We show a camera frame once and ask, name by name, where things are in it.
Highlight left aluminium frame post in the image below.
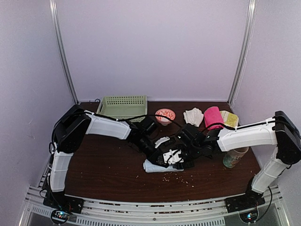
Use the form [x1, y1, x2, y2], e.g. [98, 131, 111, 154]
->
[49, 0, 79, 104]

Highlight yellow patterned cloth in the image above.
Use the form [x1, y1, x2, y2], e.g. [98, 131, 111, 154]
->
[220, 110, 239, 128]

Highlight green plastic basket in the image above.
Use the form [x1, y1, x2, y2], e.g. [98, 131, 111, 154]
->
[96, 96, 148, 119]

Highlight light blue towel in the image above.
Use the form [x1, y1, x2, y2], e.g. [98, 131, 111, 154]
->
[143, 159, 184, 173]

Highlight cream floral mug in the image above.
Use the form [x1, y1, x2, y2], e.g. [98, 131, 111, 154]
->
[223, 147, 249, 169]

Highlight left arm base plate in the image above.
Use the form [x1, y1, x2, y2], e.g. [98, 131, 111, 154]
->
[43, 196, 84, 214]

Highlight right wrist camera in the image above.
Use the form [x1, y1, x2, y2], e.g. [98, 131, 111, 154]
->
[163, 149, 184, 165]

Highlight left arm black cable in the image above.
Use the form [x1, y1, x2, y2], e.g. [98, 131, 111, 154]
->
[112, 113, 186, 132]

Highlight red patterned white bowl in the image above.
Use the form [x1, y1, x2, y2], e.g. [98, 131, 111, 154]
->
[155, 108, 176, 126]

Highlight right aluminium frame post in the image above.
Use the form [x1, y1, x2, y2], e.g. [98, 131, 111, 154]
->
[228, 0, 257, 107]

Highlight aluminium frame post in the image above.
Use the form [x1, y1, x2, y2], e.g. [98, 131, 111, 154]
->
[49, 0, 79, 104]
[228, 0, 257, 107]

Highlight white folded towel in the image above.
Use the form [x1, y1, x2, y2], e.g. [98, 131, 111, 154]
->
[183, 108, 204, 127]

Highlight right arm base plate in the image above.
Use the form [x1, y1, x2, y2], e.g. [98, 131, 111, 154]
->
[224, 194, 265, 213]

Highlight pink towel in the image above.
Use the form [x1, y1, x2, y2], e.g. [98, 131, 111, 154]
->
[204, 106, 224, 130]

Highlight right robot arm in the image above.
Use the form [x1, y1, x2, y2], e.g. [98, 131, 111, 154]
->
[175, 111, 301, 208]

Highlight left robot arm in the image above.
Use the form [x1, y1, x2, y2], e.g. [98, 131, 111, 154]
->
[46, 105, 176, 209]

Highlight front aluminium rail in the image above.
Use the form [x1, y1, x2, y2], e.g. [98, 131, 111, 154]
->
[17, 186, 291, 226]

